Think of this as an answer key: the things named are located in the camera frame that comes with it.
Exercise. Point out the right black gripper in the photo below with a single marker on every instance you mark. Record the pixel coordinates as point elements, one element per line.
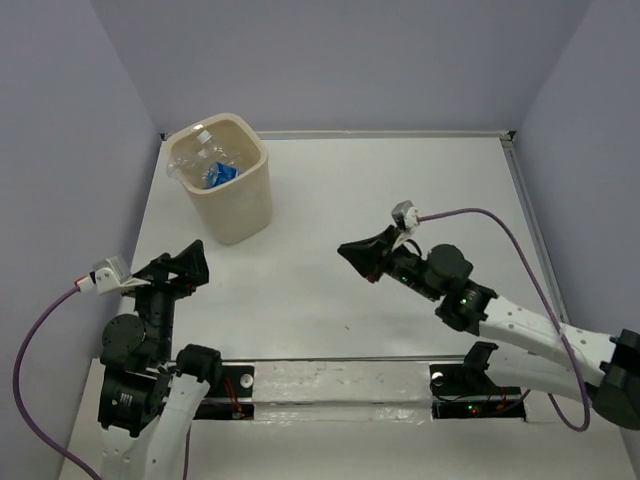
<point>369,254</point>

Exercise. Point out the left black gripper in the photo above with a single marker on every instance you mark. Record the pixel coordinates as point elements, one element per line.
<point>191,263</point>

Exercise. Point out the clear bottle without label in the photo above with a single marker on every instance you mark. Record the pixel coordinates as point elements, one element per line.
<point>210,148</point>

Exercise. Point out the clear crushed bottle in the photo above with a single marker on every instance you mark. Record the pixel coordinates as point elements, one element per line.
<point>184,166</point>

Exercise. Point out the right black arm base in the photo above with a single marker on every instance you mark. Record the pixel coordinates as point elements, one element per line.
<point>461,394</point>

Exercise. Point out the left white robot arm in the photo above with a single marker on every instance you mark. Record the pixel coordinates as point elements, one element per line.
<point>150,395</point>

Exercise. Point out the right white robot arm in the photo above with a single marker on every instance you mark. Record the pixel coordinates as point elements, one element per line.
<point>516,347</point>

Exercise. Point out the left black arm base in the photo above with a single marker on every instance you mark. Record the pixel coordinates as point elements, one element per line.
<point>232,398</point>

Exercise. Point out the beige plastic bin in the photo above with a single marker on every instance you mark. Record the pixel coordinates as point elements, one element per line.
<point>242,207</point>

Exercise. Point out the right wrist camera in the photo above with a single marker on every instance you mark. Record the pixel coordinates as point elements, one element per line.
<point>406,218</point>

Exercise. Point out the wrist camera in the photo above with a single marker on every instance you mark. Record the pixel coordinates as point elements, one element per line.
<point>110,275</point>
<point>406,218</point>

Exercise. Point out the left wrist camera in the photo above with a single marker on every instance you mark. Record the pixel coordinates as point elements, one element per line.
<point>110,275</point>

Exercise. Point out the white taped front rail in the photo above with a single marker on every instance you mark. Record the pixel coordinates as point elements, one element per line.
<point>341,391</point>

